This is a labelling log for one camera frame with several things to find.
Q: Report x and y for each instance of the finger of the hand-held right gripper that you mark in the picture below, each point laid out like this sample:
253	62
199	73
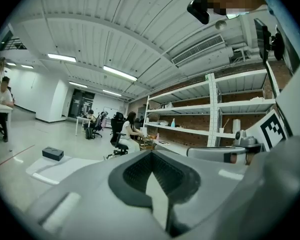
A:
210	154

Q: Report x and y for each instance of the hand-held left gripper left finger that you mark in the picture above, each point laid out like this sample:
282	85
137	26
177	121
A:
90	209

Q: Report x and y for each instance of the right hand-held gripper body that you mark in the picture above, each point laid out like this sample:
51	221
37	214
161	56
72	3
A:
292	104

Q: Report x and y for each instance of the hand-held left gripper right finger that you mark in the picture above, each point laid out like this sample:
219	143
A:
210	184

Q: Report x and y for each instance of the small white cup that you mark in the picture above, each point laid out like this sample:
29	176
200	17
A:
221	130

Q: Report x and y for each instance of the white paper roll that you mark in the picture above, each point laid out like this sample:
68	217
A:
236	126

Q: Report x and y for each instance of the white metal shelving rack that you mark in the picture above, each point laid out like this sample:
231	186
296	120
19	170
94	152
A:
212	109

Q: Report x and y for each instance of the blue spray bottle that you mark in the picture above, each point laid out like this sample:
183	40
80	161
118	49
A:
173	123

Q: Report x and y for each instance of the small black box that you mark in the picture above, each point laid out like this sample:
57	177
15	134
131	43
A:
53	153

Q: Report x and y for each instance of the black monitor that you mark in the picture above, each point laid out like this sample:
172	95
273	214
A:
261	39

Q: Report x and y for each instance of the black backpack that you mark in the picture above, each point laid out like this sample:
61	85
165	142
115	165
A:
89	133

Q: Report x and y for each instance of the black and pink office chair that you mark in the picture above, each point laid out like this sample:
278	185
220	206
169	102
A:
100	122

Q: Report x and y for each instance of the white table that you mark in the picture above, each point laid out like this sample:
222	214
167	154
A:
82	120
0	109

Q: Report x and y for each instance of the whiteboard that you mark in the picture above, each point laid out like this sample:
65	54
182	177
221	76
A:
110	112

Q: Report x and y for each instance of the white ceiling air vent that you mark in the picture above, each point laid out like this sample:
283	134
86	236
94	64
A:
198	49

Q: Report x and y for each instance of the black double door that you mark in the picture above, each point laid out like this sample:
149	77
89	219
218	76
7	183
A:
81	104

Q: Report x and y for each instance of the round ceiling smoke detector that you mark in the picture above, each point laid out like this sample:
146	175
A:
220	24

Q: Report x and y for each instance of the long ceiling light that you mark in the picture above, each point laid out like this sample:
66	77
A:
78	84
61	57
111	92
119	73

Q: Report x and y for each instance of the grey fisheye camera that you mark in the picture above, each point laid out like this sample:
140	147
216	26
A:
243	139

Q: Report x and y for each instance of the black monitor mount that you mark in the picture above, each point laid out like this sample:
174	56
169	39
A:
278	45

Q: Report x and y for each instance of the black head-worn camera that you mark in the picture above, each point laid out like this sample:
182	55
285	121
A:
198	7

